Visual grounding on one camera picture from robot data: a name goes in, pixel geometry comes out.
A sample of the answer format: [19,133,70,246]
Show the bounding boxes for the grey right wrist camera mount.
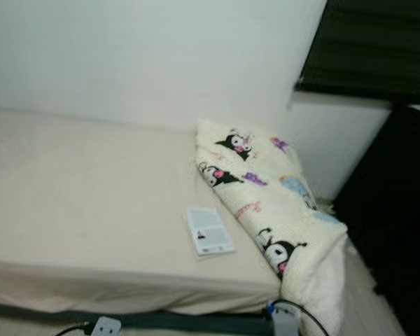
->
[269,302,302,336]

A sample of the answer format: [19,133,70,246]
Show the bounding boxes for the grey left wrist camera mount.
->
[90,316,123,336]

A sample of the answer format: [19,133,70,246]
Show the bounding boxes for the cream cartoon print blanket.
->
[195,119,349,336]

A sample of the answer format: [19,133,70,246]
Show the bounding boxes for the dark window blind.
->
[294,0,420,106]

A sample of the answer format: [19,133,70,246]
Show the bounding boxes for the cream sheeted bed mattress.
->
[0,108,351,316]

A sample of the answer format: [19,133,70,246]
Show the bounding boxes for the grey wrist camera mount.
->
[90,316,123,336]
[269,302,302,336]

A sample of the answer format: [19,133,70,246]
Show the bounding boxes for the black cabinet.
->
[332,104,420,336]

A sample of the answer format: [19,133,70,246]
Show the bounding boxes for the white cover paperback book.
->
[185,206,237,258]

